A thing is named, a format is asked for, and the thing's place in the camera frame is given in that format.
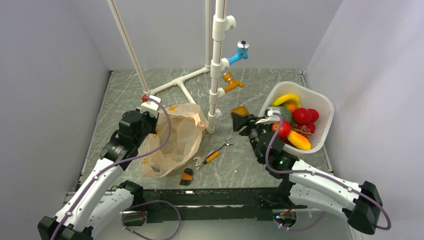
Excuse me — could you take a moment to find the orange handled screwdriver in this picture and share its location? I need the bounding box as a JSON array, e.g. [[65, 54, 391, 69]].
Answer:
[[196, 151, 220, 170]]

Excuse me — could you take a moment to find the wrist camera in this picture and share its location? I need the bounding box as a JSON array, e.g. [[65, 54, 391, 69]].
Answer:
[[255, 109, 282, 125], [140, 94, 162, 118]]

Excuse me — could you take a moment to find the green fake melon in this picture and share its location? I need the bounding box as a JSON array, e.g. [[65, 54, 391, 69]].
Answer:
[[278, 106, 293, 125]]

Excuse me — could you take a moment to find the fake orange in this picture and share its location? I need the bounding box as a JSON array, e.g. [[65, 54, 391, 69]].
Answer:
[[283, 102, 298, 113]]

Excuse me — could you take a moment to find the yellow fake fruit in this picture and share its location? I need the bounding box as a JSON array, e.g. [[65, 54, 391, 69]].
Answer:
[[230, 105, 249, 118]]

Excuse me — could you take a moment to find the silver combination wrench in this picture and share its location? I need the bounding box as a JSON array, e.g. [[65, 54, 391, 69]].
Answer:
[[193, 138, 235, 167]]

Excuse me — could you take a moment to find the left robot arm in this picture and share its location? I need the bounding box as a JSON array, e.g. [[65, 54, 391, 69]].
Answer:
[[37, 108, 159, 240]]

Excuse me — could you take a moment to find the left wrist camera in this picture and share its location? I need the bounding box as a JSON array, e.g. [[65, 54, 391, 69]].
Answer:
[[140, 94, 162, 118]]

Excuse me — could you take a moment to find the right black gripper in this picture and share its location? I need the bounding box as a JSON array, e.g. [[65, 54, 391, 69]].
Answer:
[[233, 111, 270, 162]]

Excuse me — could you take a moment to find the yellow fake banana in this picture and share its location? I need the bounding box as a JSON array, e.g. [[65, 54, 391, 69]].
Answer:
[[271, 93, 302, 108]]

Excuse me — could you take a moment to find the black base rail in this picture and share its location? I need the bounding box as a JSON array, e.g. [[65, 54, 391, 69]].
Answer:
[[122, 187, 292, 227]]

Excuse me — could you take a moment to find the white PVC pipe stand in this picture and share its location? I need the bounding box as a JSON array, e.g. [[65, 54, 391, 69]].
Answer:
[[107, 0, 237, 134]]

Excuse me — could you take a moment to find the bright red fake apple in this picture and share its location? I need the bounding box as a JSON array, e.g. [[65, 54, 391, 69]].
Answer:
[[271, 120, 292, 139]]

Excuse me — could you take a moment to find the red fake tomato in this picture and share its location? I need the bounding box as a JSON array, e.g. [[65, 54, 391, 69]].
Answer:
[[307, 108, 320, 123]]

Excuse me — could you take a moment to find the white plastic basket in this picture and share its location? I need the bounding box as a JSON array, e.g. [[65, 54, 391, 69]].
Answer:
[[259, 81, 335, 157]]

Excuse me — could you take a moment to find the blue tap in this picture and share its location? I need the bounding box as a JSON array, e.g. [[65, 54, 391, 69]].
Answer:
[[227, 40, 250, 66]]

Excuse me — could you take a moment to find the orange plastic bag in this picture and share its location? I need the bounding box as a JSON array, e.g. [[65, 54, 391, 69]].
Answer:
[[132, 103, 208, 178]]

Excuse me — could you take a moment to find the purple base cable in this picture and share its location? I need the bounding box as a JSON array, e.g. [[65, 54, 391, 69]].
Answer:
[[121, 199, 182, 240]]

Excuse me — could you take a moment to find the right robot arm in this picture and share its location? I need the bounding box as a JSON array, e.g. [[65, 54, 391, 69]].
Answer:
[[230, 111, 391, 235]]

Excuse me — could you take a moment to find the orange tap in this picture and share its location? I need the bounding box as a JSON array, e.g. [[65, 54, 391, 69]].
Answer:
[[222, 72, 244, 93]]

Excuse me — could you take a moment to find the black orange hex key set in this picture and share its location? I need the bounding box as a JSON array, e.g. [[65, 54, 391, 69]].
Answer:
[[179, 168, 194, 186]]

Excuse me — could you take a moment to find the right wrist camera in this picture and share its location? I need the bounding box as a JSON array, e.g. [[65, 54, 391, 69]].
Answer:
[[255, 109, 282, 125]]

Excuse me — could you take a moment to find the yellow fake mango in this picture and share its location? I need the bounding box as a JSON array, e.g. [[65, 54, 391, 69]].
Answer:
[[287, 130, 312, 151]]

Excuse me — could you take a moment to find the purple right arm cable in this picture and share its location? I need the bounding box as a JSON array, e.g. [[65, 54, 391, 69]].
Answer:
[[264, 113, 392, 232]]

